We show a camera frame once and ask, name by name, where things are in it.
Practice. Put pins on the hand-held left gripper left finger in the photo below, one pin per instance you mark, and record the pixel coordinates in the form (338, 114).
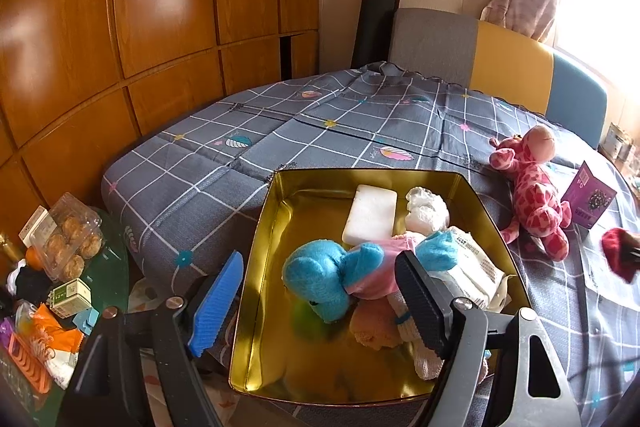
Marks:
(215, 307)

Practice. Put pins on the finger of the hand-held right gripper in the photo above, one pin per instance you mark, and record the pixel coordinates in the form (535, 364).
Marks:
(634, 252)

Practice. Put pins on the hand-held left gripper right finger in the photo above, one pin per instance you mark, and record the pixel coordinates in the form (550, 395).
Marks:
(425, 307)

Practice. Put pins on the pink sock with blue band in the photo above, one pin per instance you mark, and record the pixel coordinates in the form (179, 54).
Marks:
(375, 324)

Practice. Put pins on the white wipes packet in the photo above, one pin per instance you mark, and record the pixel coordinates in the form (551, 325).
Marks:
(475, 272)

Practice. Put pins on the gold-lined brown box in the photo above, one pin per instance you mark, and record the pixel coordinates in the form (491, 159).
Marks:
(280, 257)

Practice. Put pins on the white plastic-wrapped bundle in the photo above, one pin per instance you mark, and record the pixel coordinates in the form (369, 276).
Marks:
(425, 212)

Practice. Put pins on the blue plush elephant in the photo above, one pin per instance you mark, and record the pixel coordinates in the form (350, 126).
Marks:
(315, 272)

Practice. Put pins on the white foam block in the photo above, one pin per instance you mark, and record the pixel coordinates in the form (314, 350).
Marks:
(370, 214)

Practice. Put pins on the purple cardboard box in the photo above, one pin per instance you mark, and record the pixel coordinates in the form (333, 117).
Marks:
(587, 197)

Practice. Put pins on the pink spotted plush giraffe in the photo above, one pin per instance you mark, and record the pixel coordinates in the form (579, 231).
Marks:
(537, 202)

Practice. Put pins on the green glass side table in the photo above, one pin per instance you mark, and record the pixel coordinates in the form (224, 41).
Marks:
(112, 257)

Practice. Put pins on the blue plastic clip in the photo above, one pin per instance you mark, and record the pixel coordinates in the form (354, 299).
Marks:
(89, 321)

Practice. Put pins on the small green white box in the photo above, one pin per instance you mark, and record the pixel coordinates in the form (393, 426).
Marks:
(70, 299)

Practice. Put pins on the clear clamshell of pastries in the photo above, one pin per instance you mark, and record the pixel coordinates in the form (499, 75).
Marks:
(70, 242)

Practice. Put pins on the orange snack packet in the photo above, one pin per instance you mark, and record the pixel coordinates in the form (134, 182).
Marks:
(55, 329)

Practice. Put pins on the black cloth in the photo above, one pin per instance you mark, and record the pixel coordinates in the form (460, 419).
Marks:
(30, 282)

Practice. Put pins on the orange plastic rack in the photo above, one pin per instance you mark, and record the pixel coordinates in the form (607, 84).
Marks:
(30, 364)

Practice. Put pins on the white paper box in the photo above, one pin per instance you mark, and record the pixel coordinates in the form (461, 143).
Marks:
(34, 227)

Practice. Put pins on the grey yellow blue headboard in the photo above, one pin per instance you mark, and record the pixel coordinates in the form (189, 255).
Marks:
(510, 57)

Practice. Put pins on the window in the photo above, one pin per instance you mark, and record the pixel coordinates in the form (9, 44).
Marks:
(600, 7)

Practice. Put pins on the black rolled mat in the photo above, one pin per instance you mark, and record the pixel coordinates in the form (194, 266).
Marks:
(372, 27)

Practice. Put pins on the wooden wardrobe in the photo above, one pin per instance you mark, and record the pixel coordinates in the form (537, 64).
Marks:
(150, 7)

